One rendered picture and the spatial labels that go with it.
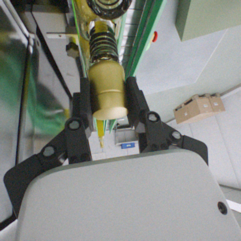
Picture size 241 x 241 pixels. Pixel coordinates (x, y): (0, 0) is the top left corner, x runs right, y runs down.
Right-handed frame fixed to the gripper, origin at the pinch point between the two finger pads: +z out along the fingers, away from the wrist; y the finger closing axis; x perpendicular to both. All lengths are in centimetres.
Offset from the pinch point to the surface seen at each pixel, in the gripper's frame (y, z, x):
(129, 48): 12.1, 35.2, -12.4
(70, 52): -5.8, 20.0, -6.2
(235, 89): 361, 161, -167
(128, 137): 144, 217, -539
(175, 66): 51, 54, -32
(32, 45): -11.9, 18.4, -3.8
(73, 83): -11, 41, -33
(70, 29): -5.5, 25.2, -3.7
